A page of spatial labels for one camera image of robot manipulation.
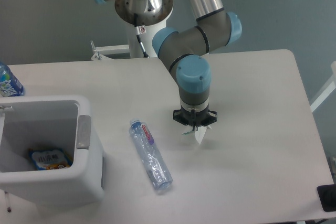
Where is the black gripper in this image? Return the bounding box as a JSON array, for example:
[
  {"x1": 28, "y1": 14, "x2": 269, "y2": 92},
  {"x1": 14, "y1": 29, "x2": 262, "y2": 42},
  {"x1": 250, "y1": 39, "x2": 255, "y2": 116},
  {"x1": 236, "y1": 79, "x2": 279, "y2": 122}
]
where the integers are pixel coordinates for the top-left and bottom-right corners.
[{"x1": 173, "y1": 106, "x2": 218, "y2": 126}]

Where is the white paper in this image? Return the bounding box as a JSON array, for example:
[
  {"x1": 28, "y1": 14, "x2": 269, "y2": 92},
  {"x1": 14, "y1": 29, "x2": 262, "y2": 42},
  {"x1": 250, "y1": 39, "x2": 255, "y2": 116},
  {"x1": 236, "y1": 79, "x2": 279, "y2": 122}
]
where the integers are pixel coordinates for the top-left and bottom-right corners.
[{"x1": 182, "y1": 125, "x2": 212, "y2": 145}]

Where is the clear plastic bottle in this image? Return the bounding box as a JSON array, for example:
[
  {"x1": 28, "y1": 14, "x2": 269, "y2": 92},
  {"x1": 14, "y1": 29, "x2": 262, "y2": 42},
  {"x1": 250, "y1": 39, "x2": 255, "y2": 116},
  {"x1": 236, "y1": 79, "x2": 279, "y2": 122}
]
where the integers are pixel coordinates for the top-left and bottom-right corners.
[{"x1": 129, "y1": 119, "x2": 173, "y2": 195}]

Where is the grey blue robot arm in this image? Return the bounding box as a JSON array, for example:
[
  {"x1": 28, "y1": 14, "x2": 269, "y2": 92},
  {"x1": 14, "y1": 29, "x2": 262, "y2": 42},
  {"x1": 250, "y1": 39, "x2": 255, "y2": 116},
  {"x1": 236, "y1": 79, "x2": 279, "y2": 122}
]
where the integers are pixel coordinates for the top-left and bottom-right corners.
[{"x1": 95, "y1": 0, "x2": 242, "y2": 130}]

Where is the white trash can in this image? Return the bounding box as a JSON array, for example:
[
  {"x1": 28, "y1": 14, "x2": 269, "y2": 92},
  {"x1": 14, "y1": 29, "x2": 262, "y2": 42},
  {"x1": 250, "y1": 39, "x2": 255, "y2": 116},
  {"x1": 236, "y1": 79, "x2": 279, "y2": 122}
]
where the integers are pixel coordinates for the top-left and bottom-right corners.
[{"x1": 1, "y1": 95, "x2": 105, "y2": 205}]

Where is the black device at table edge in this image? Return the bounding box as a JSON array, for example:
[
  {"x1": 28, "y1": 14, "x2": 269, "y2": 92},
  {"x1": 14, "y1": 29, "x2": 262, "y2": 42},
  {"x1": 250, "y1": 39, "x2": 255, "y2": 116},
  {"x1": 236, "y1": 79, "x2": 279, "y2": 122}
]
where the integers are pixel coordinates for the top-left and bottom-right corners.
[{"x1": 317, "y1": 184, "x2": 335, "y2": 212}]

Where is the blue snack packet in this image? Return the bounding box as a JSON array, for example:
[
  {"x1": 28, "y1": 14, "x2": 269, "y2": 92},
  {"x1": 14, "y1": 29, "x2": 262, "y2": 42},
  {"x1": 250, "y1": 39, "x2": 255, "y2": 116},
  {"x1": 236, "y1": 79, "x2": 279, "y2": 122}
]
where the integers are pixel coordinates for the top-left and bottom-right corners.
[{"x1": 28, "y1": 148, "x2": 73, "y2": 170}]

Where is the blue labelled water bottle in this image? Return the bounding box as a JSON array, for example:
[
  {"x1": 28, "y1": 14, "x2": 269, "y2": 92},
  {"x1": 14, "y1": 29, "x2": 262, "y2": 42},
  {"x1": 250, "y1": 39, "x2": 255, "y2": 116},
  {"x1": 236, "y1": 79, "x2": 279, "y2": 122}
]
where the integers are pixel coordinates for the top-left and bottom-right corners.
[{"x1": 1, "y1": 62, "x2": 25, "y2": 97}]

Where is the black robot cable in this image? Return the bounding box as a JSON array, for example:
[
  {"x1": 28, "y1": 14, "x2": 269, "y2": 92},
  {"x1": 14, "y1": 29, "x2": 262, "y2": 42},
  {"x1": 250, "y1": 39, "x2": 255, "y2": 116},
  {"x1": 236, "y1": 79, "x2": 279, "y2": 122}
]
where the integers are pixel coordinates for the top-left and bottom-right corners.
[{"x1": 133, "y1": 13, "x2": 150, "y2": 58}]

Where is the white pedestal foot bracket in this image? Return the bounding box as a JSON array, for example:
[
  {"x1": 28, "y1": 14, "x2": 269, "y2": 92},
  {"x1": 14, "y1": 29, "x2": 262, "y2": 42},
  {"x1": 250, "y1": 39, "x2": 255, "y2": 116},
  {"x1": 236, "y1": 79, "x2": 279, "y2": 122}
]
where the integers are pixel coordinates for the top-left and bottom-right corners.
[{"x1": 90, "y1": 40, "x2": 130, "y2": 61}]

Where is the white frame bar right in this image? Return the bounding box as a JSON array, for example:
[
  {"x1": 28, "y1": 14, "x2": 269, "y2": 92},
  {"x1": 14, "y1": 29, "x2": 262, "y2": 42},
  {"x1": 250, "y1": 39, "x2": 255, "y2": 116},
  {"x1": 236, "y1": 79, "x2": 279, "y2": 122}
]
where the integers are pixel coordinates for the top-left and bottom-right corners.
[{"x1": 310, "y1": 61, "x2": 335, "y2": 113}]

